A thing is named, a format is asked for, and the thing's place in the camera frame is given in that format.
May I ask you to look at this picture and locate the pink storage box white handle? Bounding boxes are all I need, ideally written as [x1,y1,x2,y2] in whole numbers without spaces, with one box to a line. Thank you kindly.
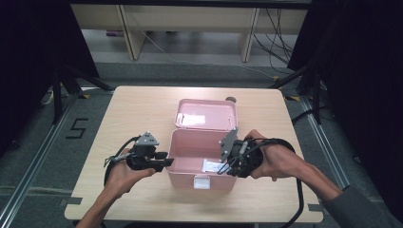
[166,98,239,191]

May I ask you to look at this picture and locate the black curtain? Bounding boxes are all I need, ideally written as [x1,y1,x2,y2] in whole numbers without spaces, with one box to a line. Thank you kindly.
[0,0,100,157]
[287,0,403,221]

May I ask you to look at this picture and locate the black metal stand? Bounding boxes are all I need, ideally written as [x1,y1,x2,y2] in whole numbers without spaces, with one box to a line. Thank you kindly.
[269,62,323,125]
[51,62,116,125]

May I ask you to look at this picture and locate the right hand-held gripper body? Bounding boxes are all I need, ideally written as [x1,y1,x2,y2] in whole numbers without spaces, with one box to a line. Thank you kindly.
[220,126,264,179]

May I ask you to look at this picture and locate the person's right hand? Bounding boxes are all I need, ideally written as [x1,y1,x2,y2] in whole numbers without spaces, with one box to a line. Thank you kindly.
[244,128,305,183]

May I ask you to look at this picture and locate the bundle of black cables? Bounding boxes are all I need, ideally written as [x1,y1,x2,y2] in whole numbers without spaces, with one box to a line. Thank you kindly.
[252,8,295,76]

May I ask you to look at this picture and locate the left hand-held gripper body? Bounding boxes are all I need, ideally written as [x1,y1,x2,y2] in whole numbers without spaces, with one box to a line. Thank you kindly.
[125,130,160,172]

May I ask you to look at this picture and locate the metal floor rail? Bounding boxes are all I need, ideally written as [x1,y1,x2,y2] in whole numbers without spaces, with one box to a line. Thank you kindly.
[0,94,79,228]
[298,95,373,228]

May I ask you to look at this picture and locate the grey sleeve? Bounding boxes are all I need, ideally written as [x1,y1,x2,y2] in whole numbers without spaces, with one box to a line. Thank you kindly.
[320,184,403,228]

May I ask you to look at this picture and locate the black floor cable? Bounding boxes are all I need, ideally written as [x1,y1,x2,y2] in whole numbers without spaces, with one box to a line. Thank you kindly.
[290,106,316,125]

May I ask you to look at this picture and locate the person's left hand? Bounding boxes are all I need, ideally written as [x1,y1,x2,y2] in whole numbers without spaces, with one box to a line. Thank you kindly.
[105,148,157,200]

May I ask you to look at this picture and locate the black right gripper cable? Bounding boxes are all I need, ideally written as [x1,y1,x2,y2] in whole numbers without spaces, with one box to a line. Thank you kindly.
[251,137,305,228]

